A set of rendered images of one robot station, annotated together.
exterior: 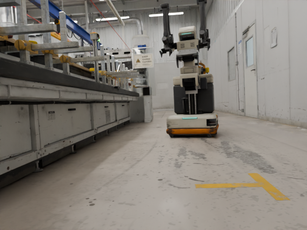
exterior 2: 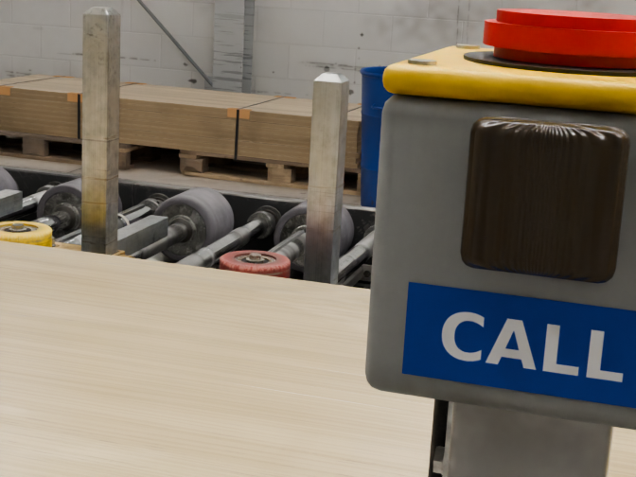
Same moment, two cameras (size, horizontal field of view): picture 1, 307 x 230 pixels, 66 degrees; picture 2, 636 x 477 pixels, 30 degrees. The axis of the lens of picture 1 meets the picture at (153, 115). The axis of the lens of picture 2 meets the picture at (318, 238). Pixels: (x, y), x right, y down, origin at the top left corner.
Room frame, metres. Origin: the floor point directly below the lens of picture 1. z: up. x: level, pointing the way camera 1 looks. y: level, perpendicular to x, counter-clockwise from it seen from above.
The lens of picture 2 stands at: (2.52, 0.31, 1.24)
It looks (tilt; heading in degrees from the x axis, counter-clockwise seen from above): 13 degrees down; 101
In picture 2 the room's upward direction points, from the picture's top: 3 degrees clockwise
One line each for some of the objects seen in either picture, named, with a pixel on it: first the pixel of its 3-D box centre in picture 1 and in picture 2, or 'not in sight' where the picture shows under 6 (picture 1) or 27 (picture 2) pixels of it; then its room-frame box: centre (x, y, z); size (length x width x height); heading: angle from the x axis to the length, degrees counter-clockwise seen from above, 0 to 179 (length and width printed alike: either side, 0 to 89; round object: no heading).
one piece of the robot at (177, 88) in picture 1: (193, 91); not in sight; (3.31, -0.57, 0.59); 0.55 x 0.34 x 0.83; 72
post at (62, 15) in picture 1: (64, 44); not in sight; (1.78, 0.64, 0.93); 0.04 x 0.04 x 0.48; 86
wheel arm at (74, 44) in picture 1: (39, 47); not in sight; (1.32, 0.61, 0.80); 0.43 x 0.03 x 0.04; 86
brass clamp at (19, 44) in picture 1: (26, 47); not in sight; (1.31, 0.67, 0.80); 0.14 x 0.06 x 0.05; 176
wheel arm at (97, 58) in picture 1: (76, 60); not in sight; (1.82, 0.57, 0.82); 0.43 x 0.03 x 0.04; 86
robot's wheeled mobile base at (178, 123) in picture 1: (193, 122); not in sight; (3.22, -0.55, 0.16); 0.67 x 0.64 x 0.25; 162
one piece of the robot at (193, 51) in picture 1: (187, 58); not in sight; (2.95, -0.46, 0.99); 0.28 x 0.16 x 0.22; 72
